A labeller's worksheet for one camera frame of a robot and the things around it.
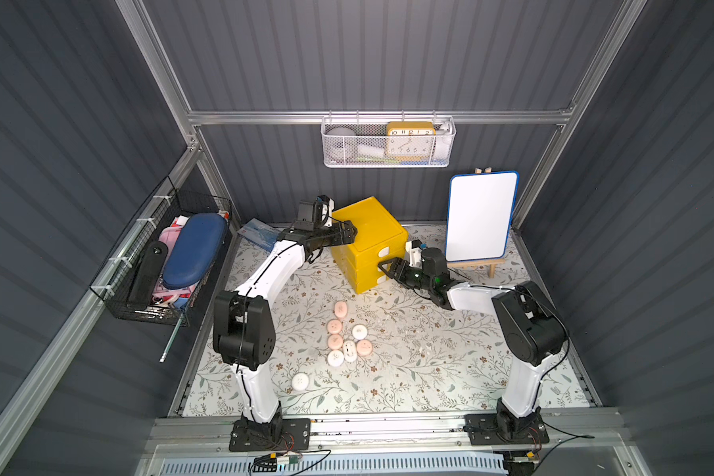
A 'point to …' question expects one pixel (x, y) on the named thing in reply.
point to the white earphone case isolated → (299, 382)
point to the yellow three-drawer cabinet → (380, 237)
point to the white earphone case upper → (359, 332)
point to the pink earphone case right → (364, 347)
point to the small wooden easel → (490, 263)
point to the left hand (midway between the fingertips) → (349, 232)
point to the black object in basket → (149, 275)
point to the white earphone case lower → (335, 358)
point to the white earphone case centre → (350, 351)
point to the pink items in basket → (165, 295)
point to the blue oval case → (195, 249)
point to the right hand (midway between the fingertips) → (389, 265)
